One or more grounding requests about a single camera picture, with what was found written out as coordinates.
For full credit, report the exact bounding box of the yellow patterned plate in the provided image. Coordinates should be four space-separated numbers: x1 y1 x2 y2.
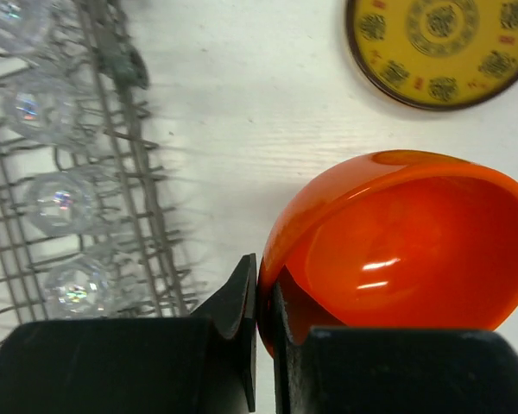
344 0 518 111

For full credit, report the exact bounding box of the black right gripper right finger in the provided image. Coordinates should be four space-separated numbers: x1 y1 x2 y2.
272 286 518 413

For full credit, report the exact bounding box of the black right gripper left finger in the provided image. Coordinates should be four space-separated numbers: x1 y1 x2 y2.
0 254 256 413

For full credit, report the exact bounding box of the orange bowl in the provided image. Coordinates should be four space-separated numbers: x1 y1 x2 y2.
257 149 518 349

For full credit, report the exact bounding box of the grey wire dish rack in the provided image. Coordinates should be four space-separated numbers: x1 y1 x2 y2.
0 1 199 347

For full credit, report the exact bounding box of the clear glass cup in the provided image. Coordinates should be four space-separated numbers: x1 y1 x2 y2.
24 172 107 236
0 1 54 54
42 258 141 319
2 77 81 145

